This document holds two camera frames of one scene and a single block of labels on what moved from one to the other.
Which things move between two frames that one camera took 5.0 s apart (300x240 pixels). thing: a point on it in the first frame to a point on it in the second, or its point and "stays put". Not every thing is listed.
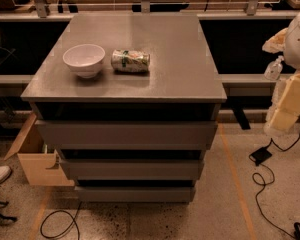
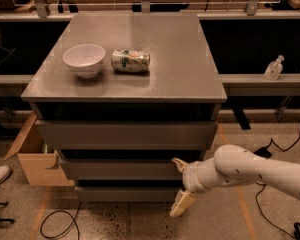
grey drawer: [134, 169] stays put
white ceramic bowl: [84, 59] stays put
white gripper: [298, 45] to [190, 176]
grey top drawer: [130, 134] stays put
